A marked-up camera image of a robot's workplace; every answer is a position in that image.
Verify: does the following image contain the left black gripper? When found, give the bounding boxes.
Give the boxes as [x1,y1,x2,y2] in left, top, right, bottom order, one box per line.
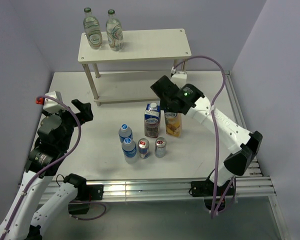
[43,98,93,150]

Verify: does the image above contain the purple juice carton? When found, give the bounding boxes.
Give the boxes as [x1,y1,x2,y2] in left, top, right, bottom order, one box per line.
[144,102,161,138]

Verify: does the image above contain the pineapple juice carton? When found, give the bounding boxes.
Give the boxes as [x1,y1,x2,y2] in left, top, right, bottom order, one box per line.
[164,111,182,137]

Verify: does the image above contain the plastic water bottle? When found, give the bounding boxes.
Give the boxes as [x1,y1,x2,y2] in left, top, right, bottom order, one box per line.
[121,137,138,164]
[118,124,133,143]

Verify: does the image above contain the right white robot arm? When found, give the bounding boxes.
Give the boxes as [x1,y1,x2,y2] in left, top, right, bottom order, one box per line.
[150,75,263,195]

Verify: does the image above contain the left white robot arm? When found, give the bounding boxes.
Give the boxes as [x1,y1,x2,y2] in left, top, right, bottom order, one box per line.
[0,99,94,240]

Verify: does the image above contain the white two-tier shelf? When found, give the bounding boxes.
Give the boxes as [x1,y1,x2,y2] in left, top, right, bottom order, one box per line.
[77,28,192,106]

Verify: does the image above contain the silver energy can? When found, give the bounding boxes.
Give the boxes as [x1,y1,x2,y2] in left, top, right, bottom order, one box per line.
[155,137,167,158]

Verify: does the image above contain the blue red energy can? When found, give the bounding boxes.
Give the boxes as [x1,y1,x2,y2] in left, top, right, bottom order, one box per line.
[137,138,150,159]

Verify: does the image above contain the right glass water bottle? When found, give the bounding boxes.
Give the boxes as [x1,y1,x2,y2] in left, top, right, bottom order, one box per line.
[106,9,124,52]

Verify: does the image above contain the glass water bottle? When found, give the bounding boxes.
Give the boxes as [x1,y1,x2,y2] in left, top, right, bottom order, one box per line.
[83,7,103,50]
[106,9,124,52]

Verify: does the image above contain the left glass water bottle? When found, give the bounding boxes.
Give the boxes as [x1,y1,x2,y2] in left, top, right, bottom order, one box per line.
[83,7,103,50]

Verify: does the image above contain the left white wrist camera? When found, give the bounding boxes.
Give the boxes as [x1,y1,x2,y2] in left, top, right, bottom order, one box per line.
[35,91,64,114]

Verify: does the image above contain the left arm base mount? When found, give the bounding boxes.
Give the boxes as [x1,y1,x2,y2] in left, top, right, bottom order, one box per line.
[68,184,104,216]

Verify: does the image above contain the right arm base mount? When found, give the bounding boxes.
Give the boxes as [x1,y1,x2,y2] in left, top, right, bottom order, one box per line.
[188,179,236,199]

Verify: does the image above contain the aluminium frame rail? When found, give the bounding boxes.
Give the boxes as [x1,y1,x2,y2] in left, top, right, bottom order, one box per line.
[17,71,291,240]

